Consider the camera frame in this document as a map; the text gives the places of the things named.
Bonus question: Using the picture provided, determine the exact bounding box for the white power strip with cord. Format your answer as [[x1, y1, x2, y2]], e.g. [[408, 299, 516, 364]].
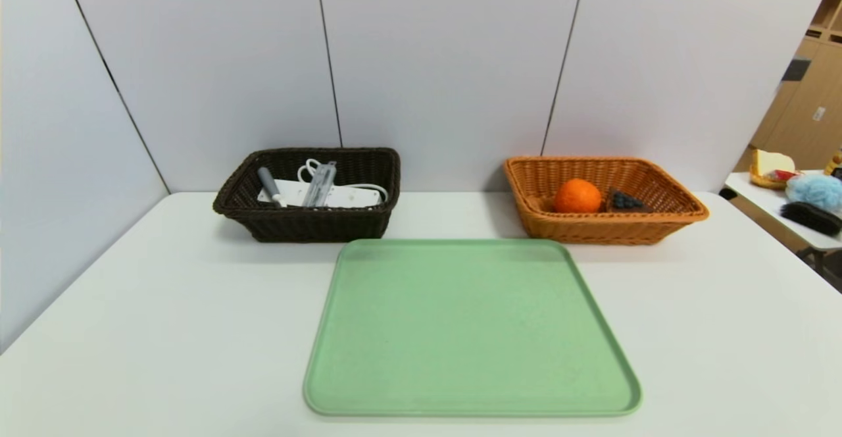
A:
[[255, 158, 390, 209]]

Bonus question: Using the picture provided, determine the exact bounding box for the grey clear compass case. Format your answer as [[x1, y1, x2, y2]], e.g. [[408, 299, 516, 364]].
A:
[[303, 161, 338, 208]]

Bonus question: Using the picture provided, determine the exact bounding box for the white peeler with grey handle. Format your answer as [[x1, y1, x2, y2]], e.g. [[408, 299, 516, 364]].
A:
[[257, 167, 288, 209]]

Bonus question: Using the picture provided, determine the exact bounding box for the orange fruit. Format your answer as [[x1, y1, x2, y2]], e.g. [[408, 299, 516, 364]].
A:
[[553, 178, 603, 214]]

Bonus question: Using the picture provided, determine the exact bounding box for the chocolate blueberry cake slice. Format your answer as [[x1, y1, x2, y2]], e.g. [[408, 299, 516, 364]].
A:
[[605, 187, 655, 213]]

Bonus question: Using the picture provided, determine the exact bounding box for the dark brown wicker basket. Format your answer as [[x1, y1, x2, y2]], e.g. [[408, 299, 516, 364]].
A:
[[212, 147, 402, 243]]

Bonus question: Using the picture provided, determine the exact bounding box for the orange wicker basket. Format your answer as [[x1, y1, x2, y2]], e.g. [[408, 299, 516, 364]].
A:
[[504, 155, 710, 245]]

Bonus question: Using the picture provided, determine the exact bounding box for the small yellow wicker basket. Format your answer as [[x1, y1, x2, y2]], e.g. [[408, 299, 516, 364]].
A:
[[751, 166, 800, 190]]

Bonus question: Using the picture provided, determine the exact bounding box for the light green plastic tray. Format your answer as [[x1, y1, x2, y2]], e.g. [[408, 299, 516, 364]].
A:
[[303, 238, 643, 418]]

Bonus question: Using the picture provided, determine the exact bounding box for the white side table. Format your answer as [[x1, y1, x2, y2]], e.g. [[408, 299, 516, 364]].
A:
[[726, 170, 842, 253]]

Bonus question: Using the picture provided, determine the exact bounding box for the light wooden cabinet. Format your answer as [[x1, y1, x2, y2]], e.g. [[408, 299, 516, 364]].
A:
[[733, 0, 842, 172]]

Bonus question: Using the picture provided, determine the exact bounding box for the black brush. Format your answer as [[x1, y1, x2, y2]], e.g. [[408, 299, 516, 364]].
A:
[[780, 201, 842, 236]]

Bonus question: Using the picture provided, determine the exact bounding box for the blue fluffy bath sponge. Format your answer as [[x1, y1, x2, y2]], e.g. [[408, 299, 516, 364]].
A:
[[786, 172, 842, 213]]

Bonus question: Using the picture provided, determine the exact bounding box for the dark grey cabinet plate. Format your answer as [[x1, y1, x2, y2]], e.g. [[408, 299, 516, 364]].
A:
[[782, 58, 814, 83]]

